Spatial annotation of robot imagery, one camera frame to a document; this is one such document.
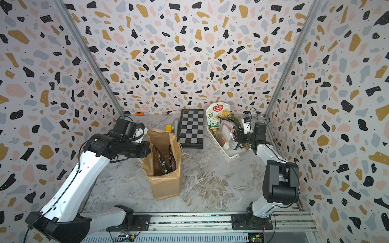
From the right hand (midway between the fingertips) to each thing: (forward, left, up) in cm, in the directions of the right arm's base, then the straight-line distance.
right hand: (239, 131), depth 93 cm
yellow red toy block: (+11, +48, -10) cm, 50 cm away
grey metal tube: (+17, +44, -11) cm, 48 cm away
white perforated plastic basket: (-12, +6, -8) cm, 16 cm away
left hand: (-22, +46, +12) cm, 52 cm away
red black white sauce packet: (-24, +43, +6) cm, 49 cm away
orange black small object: (+27, +75, -12) cm, 81 cm away
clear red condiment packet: (-1, +9, -3) cm, 9 cm away
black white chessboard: (+11, +32, -11) cm, 36 cm away
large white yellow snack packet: (+16, +15, +1) cm, 22 cm away
